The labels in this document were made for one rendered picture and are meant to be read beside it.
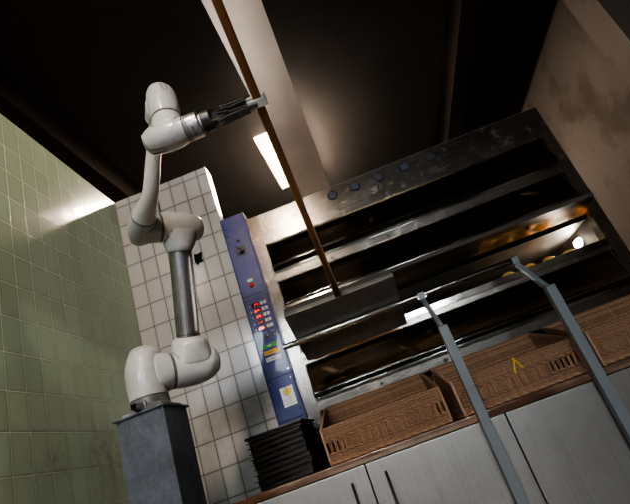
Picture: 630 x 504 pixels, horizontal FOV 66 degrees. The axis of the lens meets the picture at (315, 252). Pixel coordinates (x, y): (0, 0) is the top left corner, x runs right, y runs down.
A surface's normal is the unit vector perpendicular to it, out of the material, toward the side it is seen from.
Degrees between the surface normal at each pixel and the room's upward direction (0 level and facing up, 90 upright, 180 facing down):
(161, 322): 90
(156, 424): 90
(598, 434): 90
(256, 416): 90
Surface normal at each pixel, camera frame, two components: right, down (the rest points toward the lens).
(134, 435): -0.20, -0.33
